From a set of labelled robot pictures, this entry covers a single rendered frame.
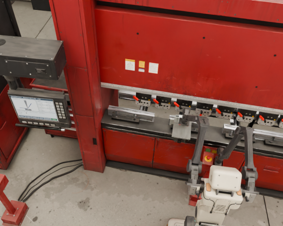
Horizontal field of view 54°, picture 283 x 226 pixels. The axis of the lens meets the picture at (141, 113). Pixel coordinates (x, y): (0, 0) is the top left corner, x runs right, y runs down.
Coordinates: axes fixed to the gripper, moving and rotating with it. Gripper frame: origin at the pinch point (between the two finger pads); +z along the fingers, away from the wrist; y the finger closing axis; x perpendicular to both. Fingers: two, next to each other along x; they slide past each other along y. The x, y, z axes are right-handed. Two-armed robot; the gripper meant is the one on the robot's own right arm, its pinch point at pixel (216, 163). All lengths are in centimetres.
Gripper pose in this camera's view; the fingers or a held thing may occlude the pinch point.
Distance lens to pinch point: 296.2
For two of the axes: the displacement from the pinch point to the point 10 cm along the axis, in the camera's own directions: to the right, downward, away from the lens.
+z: 0.3, 4.8, 8.8
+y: 2.7, -8.5, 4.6
